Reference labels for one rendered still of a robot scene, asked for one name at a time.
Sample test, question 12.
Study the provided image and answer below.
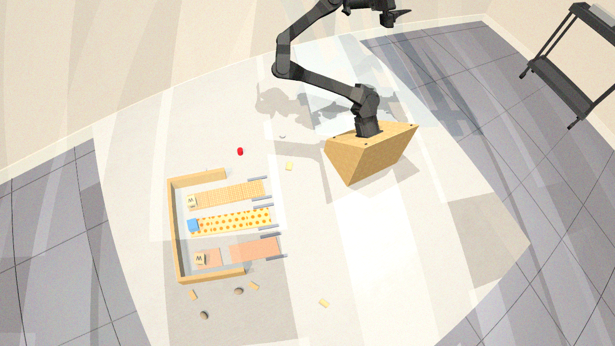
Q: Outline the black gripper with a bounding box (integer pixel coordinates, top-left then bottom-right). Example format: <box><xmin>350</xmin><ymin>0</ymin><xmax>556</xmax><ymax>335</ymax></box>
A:
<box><xmin>364</xmin><ymin>0</ymin><xmax>412</xmax><ymax>28</ymax></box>

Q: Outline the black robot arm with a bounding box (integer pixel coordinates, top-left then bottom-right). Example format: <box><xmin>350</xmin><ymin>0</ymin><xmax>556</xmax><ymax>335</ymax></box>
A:
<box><xmin>271</xmin><ymin>0</ymin><xmax>396</xmax><ymax>138</ymax></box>

